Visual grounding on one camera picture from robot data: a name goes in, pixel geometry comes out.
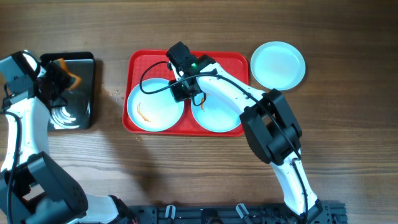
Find orange green scrub sponge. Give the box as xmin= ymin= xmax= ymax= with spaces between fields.
xmin=54 ymin=58 xmax=81 ymax=90

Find pale green plate top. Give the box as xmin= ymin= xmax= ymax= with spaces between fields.
xmin=126 ymin=78 xmax=185 ymax=132

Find pale green plate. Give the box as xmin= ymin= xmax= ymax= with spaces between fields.
xmin=250 ymin=41 xmax=306 ymax=91
xmin=126 ymin=78 xmax=185 ymax=132
xmin=191 ymin=93 xmax=241 ymax=133

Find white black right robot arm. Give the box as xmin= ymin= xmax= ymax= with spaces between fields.
xmin=166 ymin=52 xmax=321 ymax=223

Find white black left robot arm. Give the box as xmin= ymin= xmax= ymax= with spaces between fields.
xmin=1 ymin=59 xmax=136 ymax=223

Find black water tray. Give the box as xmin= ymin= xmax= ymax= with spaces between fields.
xmin=40 ymin=52 xmax=95 ymax=131

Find red plastic tray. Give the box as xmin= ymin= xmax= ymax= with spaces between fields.
xmin=122 ymin=49 xmax=249 ymax=137

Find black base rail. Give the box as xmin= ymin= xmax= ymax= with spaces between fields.
xmin=131 ymin=202 xmax=348 ymax=224

